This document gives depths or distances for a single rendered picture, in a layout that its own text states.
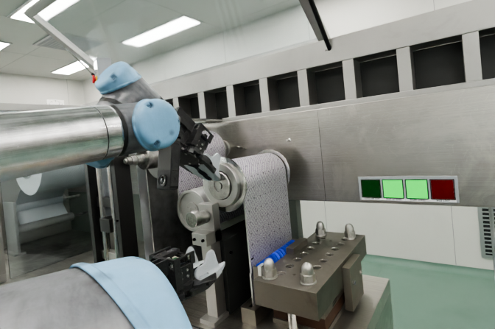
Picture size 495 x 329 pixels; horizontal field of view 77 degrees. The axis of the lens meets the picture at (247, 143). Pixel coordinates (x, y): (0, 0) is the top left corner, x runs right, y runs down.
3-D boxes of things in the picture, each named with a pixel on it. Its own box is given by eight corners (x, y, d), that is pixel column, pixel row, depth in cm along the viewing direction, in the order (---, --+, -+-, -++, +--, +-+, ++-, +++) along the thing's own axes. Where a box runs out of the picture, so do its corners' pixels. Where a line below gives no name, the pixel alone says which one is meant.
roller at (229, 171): (205, 206, 86) (201, 164, 86) (256, 188, 107) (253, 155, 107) (239, 208, 79) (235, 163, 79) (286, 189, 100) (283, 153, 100)
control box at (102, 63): (90, 87, 117) (88, 61, 117) (110, 88, 121) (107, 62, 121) (94, 84, 112) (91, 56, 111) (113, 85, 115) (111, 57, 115)
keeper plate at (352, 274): (345, 310, 79) (341, 267, 79) (356, 292, 87) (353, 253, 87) (355, 312, 78) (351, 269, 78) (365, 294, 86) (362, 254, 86)
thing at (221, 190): (205, 194, 85) (209, 168, 83) (210, 193, 86) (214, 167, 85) (227, 204, 81) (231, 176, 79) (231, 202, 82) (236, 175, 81)
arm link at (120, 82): (82, 93, 58) (108, 61, 62) (127, 129, 65) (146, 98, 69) (106, 87, 53) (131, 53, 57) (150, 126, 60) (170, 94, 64)
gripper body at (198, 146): (216, 138, 76) (185, 104, 68) (203, 167, 71) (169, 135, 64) (193, 140, 80) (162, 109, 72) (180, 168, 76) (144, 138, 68)
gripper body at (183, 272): (197, 249, 60) (146, 274, 50) (202, 293, 61) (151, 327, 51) (171, 244, 65) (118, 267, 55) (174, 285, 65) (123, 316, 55)
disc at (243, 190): (205, 210, 88) (199, 157, 88) (206, 210, 88) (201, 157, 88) (248, 213, 79) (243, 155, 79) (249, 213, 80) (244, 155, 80)
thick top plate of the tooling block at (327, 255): (255, 304, 75) (253, 279, 75) (318, 247, 108) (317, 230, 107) (318, 322, 66) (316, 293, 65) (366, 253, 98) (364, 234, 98)
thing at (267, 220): (250, 272, 81) (243, 202, 81) (291, 243, 100) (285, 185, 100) (251, 273, 81) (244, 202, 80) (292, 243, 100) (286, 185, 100)
